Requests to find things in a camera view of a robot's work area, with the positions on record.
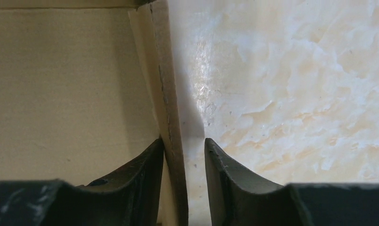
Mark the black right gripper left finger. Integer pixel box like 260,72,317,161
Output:
0,139,164,226

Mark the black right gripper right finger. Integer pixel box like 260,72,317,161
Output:
205,138,379,226

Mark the large cardboard box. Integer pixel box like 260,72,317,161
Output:
0,0,188,226

